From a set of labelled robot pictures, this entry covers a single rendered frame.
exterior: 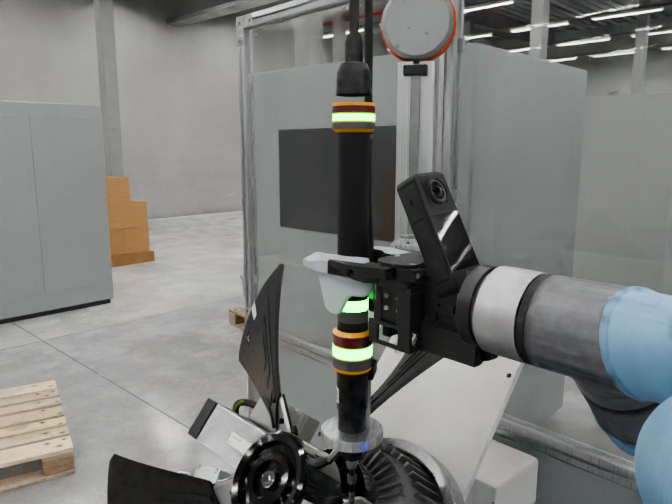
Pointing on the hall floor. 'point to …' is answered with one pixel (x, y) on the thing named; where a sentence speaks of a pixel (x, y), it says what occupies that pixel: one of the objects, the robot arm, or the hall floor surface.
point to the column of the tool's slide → (409, 132)
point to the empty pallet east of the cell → (34, 434)
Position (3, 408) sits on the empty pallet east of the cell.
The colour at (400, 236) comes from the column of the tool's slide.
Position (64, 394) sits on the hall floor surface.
